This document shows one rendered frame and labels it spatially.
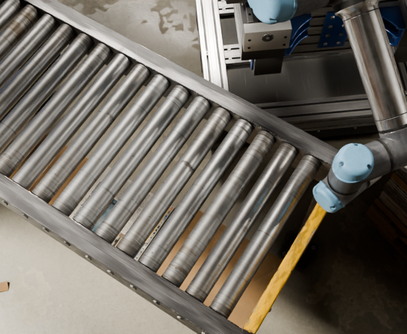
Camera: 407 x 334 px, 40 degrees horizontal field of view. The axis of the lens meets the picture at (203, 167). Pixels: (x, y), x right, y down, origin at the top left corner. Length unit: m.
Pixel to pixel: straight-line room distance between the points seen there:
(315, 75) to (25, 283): 1.35
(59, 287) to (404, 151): 1.40
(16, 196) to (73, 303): 0.81
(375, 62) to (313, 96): 1.01
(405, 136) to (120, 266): 0.68
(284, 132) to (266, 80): 0.80
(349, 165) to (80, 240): 0.63
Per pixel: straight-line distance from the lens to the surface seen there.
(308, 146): 1.43
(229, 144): 1.41
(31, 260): 2.25
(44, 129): 1.52
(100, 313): 2.13
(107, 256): 1.33
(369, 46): 1.21
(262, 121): 1.45
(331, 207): 1.27
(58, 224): 1.38
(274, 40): 1.68
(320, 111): 2.15
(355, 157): 1.17
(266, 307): 1.27
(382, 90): 1.22
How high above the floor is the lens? 2.06
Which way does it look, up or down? 65 degrees down
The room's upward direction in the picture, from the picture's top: 3 degrees counter-clockwise
